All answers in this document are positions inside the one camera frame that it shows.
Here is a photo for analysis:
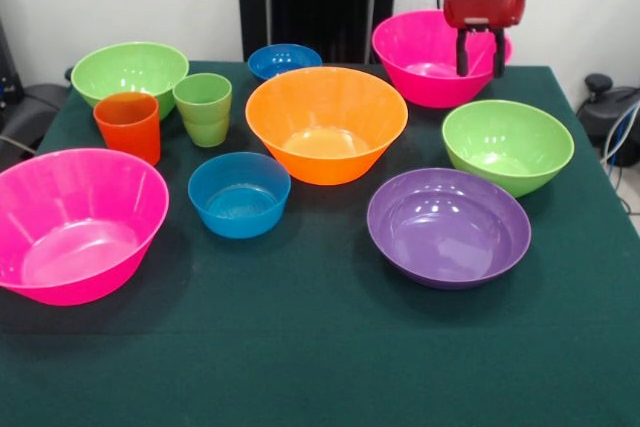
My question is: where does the translucent blue bowl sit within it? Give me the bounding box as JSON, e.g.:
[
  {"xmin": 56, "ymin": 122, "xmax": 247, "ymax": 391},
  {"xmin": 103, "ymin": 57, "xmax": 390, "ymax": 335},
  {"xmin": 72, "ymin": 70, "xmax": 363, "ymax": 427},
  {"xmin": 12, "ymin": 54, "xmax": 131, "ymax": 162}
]
[{"xmin": 187, "ymin": 151, "xmax": 292, "ymax": 240}]

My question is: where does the green plastic cup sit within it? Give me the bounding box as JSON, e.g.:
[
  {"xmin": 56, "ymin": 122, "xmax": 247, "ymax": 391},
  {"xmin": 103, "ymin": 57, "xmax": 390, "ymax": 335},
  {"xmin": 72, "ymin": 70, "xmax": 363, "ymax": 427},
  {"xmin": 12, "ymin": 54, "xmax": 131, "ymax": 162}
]
[{"xmin": 172, "ymin": 72, "xmax": 233, "ymax": 149}]

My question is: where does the grey cable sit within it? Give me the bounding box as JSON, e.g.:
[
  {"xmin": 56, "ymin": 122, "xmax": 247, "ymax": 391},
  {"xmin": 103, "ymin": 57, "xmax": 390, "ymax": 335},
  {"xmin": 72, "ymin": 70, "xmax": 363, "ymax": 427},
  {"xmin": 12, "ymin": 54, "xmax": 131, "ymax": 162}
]
[{"xmin": 0, "ymin": 134, "xmax": 39, "ymax": 156}]

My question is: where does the pink plastic bowl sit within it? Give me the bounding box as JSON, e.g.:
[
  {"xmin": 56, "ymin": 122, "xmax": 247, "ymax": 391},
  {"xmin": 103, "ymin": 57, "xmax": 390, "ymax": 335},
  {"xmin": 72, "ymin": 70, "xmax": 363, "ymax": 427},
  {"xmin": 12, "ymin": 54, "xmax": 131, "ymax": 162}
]
[
  {"xmin": 371, "ymin": 9, "xmax": 515, "ymax": 109},
  {"xmin": 0, "ymin": 147, "xmax": 171, "ymax": 307}
]

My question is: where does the dark green tablecloth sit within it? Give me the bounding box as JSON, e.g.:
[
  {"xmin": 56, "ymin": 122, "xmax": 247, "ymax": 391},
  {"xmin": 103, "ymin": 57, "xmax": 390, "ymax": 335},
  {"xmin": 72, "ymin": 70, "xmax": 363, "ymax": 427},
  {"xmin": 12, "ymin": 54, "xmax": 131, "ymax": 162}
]
[{"xmin": 0, "ymin": 60, "xmax": 640, "ymax": 427}]

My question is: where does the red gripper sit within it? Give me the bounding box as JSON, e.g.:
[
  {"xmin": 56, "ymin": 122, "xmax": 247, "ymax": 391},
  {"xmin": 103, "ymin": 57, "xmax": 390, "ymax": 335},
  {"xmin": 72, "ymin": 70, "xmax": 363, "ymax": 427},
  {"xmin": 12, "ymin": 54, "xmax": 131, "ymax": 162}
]
[{"xmin": 442, "ymin": 0, "xmax": 527, "ymax": 79}]

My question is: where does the orange plastic bowl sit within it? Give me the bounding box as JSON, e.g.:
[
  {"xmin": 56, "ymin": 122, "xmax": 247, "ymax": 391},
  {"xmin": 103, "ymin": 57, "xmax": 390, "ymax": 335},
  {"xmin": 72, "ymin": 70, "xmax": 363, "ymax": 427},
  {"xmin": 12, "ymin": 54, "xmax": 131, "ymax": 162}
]
[{"xmin": 244, "ymin": 66, "xmax": 409, "ymax": 186}]

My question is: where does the black equipment box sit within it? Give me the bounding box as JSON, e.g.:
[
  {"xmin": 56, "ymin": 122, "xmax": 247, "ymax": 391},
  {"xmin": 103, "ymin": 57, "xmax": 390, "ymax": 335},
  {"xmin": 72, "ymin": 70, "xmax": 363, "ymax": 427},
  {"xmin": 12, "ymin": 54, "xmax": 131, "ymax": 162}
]
[{"xmin": 0, "ymin": 16, "xmax": 24, "ymax": 118}]

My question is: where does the purple plastic bowl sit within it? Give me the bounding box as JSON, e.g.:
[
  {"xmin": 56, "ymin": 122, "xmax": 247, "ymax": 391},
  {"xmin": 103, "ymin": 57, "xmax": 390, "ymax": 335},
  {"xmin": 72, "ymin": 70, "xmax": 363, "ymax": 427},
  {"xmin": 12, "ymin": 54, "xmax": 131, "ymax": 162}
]
[{"xmin": 366, "ymin": 167, "xmax": 532, "ymax": 291}]

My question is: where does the dark blue bowl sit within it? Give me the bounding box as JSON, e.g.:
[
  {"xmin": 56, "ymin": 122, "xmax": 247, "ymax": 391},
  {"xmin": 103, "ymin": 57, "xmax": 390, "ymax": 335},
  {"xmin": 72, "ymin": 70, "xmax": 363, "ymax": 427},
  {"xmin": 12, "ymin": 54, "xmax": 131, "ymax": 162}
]
[{"xmin": 247, "ymin": 43, "xmax": 324, "ymax": 82}]

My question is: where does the orange-red plastic cup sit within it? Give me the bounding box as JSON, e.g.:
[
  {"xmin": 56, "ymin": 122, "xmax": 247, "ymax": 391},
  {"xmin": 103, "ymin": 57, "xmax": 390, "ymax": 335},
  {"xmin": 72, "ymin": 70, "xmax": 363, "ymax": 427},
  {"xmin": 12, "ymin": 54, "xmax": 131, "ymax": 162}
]
[{"xmin": 92, "ymin": 91, "xmax": 162, "ymax": 167}]

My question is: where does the green plastic bowl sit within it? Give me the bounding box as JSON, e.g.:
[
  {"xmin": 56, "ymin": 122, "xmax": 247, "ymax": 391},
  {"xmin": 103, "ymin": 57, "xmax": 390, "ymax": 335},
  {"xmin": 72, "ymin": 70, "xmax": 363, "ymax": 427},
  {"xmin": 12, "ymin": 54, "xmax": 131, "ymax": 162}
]
[
  {"xmin": 70, "ymin": 41, "xmax": 190, "ymax": 121},
  {"xmin": 441, "ymin": 99, "xmax": 576, "ymax": 199}
]

